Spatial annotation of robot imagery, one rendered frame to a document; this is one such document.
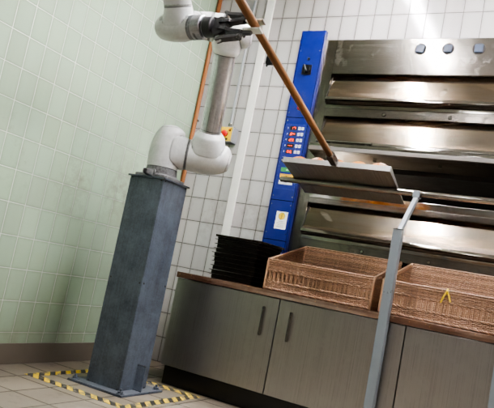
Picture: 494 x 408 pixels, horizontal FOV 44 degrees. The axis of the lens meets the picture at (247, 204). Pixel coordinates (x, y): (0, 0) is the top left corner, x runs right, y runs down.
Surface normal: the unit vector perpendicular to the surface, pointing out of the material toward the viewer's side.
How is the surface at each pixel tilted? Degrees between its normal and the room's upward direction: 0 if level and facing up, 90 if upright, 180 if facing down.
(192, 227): 90
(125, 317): 90
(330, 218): 70
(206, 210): 90
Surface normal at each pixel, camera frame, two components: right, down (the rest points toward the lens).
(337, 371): -0.46, -0.19
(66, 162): 0.87, 0.11
